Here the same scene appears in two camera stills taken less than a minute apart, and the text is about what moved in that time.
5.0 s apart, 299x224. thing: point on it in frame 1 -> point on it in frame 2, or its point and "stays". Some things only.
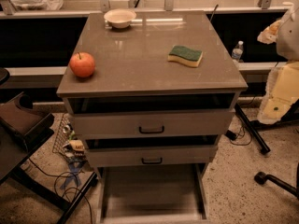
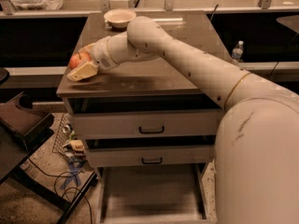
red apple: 82,64 stays
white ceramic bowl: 120,18 stays
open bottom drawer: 151,194 stays
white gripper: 289,36 -> 100,52
